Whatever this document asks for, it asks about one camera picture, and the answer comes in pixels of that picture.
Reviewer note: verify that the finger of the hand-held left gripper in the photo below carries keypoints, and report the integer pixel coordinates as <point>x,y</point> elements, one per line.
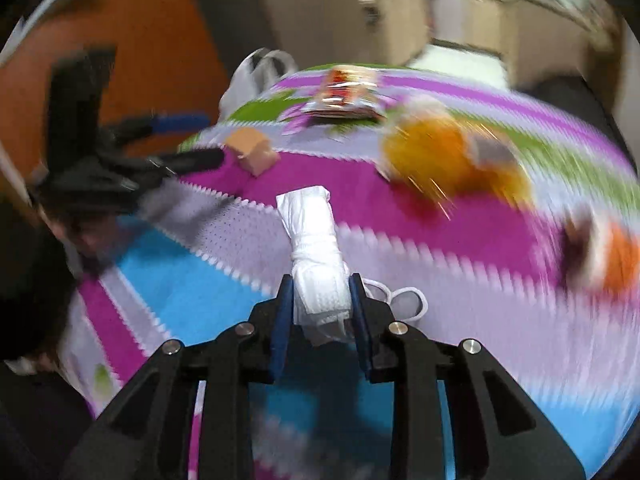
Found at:
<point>195,160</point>
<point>172,122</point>

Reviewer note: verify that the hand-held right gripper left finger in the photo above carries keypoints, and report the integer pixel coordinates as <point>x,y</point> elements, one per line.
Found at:
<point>282,320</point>

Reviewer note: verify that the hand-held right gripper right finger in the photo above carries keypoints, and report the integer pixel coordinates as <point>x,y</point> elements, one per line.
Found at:
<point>357,320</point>

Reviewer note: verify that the white face mask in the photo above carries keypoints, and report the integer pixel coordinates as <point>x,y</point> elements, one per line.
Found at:
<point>315,245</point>

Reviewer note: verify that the small brown cardboard box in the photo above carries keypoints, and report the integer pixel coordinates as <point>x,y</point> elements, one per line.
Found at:
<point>252,152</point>

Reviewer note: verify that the orange wooden cabinet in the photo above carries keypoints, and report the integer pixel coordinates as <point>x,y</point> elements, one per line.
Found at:
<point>150,35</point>

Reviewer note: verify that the white plastic bag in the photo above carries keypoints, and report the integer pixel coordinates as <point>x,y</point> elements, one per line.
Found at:
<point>255,77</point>

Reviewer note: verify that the striped floral tablecloth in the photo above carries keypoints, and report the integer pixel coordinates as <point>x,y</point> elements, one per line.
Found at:
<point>450,240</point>

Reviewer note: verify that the grey refrigerator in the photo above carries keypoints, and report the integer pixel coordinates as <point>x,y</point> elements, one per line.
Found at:
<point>230,10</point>

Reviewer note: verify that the red printed snack packet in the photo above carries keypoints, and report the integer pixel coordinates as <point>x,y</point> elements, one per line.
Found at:
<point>345,92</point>

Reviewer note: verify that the yellow plastic bag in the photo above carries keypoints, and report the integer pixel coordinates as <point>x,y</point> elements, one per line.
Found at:
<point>440,155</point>

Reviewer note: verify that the orange paper cup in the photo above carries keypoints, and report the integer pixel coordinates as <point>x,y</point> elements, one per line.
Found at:
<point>600,255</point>

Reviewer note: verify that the beige kitchen base cabinets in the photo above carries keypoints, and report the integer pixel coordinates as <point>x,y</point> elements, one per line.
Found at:
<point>440,10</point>

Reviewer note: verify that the black cloth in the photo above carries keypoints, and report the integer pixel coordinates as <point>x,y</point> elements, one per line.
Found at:
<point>575,97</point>

